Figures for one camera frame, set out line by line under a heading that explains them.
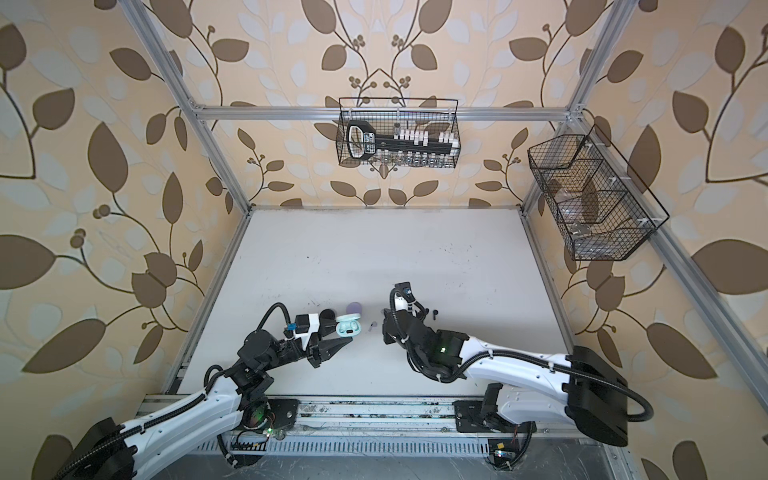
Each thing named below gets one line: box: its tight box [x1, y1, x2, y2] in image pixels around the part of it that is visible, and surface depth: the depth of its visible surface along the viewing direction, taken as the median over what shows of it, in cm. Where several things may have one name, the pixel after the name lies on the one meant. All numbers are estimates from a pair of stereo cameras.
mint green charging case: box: [335, 313, 361, 337], surface depth 70 cm
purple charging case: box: [346, 301, 363, 314], surface depth 95 cm
